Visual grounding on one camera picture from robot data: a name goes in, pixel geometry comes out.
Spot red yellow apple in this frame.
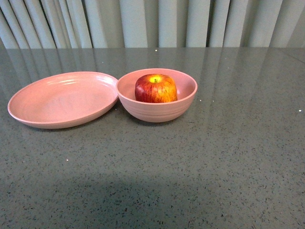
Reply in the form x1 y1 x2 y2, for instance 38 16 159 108
134 74 178 103

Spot pink plastic bowl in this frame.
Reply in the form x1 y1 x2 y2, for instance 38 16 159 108
116 68 198 123

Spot pink plastic plate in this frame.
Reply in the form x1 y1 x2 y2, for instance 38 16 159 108
8 72 118 129

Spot grey pleated curtain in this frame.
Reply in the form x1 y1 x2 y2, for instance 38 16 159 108
0 0 305 49

